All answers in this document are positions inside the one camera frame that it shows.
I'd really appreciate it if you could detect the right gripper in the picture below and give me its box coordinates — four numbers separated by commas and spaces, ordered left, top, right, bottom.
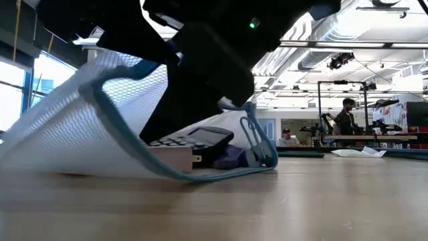
139, 0, 342, 145

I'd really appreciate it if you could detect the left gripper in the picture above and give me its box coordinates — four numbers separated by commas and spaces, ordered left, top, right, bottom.
36, 0, 180, 66

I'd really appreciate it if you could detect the black calculator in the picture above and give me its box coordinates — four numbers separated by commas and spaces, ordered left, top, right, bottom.
148, 126, 235, 168

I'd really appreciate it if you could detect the small tan box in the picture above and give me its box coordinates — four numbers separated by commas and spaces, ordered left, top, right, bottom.
146, 145, 203, 174

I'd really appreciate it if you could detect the black rectangular case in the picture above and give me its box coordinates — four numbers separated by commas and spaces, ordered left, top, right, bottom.
277, 151, 325, 159

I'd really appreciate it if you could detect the white mesh zip pouch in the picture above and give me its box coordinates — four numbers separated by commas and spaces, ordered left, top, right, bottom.
0, 49, 280, 184

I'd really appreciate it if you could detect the white soft packet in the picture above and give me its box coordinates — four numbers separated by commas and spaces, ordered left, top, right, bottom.
330, 145, 388, 159

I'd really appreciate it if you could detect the person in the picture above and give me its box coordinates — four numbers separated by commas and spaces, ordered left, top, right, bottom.
335, 98, 361, 147
278, 128, 301, 147

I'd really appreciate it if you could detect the large window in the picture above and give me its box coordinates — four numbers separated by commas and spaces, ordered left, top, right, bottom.
0, 55, 78, 132

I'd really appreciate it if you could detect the background wooden table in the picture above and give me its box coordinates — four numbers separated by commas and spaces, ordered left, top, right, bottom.
321, 134, 419, 142

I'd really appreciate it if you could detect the black monitor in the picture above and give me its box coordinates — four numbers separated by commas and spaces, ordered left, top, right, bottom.
406, 101, 428, 128

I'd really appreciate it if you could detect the black background rig frame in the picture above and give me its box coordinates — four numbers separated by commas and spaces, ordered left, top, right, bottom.
316, 80, 370, 148

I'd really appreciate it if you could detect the silver ceiling duct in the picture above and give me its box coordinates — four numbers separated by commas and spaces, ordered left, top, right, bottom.
250, 9, 372, 78

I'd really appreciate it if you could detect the black overhead camera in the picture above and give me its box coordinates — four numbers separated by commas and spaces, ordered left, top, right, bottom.
328, 52, 355, 70

